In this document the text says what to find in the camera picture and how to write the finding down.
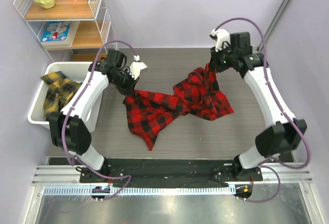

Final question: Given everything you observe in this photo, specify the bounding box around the red black plaid shirt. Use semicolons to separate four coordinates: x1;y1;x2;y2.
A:
123;64;234;150

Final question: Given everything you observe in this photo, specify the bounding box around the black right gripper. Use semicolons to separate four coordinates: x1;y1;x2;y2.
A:
208;43;236;73

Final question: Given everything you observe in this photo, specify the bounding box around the white wire shelf rack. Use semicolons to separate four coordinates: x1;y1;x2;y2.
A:
13;0;119;62

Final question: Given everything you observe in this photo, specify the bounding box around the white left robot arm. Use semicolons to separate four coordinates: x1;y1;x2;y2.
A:
48;50;147;182

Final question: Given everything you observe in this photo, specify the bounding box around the white plastic bin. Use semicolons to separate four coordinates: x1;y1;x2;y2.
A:
28;62;92;129

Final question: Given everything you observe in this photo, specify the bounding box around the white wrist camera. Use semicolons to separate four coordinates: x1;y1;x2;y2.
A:
129;55;148;80
210;29;230;52

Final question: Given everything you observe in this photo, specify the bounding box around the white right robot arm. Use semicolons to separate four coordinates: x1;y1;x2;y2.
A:
210;29;307;180

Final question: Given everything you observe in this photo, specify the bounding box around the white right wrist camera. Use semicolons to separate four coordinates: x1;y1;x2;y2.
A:
210;29;230;52

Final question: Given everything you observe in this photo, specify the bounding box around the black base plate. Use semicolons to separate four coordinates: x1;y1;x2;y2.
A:
79;158;263;189

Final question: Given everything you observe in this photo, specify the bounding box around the yellow plaid shirt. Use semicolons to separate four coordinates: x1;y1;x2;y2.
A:
41;71;82;119

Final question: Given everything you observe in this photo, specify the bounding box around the blue white picture book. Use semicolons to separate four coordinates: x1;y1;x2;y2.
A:
40;21;74;47

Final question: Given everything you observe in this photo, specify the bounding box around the slotted aluminium rail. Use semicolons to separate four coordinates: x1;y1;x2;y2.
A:
43;185;236;196

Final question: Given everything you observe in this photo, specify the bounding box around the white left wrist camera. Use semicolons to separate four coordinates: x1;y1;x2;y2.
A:
129;55;148;80

